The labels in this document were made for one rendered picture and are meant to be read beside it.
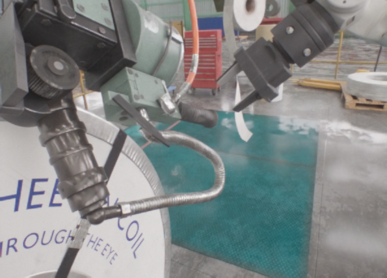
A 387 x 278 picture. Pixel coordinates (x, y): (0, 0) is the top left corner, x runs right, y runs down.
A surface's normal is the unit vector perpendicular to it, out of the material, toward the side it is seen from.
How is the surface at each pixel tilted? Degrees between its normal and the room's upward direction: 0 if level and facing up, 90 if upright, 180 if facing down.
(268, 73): 65
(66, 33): 137
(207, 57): 90
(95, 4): 58
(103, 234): 90
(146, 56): 102
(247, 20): 90
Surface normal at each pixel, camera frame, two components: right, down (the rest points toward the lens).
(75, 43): 0.29, 0.90
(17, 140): 0.90, 0.12
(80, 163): 0.47, -0.33
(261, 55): -0.57, -0.12
